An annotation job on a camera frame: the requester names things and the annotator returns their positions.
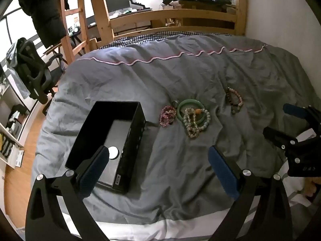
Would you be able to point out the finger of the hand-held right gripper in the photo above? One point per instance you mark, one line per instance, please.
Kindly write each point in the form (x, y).
(275, 134)
(293, 109)

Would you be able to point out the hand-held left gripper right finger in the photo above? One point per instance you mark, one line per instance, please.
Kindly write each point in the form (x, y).
(223, 170)

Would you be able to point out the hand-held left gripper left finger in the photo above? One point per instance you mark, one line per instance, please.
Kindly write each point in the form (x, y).
(92, 170)

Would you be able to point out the black cardboard box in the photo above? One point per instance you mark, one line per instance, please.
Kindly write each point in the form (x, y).
(135, 130)

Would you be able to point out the green jade bangle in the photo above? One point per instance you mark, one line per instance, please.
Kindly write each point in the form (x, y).
(183, 104)

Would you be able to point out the person's right hand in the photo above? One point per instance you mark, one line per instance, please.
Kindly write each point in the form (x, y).
(311, 187)

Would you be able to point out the white round disc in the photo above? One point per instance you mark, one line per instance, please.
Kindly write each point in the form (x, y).
(113, 153)

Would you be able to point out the white bathroom scale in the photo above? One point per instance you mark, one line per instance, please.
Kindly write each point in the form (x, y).
(18, 158)

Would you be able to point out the grey duvet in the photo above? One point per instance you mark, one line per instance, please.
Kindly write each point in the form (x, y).
(175, 75)

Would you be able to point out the white shelf unit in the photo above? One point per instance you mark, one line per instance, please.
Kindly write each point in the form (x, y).
(7, 98)

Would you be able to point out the black office chair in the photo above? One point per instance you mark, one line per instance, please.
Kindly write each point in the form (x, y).
(32, 75)

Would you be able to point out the wooden folding table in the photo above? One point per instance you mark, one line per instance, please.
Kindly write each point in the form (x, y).
(51, 48)

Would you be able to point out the grey garment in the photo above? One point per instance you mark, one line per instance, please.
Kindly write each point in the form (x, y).
(11, 55)

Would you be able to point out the wooden ladder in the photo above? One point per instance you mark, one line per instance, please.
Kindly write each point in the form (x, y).
(66, 30)

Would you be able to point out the checkered bedsheet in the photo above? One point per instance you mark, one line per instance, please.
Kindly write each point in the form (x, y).
(150, 34)

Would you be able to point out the black puffer jacket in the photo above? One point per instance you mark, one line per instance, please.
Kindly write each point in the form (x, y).
(42, 12)

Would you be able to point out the white wardrobe door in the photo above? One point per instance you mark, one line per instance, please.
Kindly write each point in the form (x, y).
(15, 22)

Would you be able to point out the black computer monitor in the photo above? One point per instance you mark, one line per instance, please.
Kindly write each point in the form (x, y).
(116, 1)

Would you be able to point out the black keyboard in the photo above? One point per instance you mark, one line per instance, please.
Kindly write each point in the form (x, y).
(140, 5)

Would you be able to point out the wooden bed frame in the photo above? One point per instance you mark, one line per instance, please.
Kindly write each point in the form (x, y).
(175, 13)

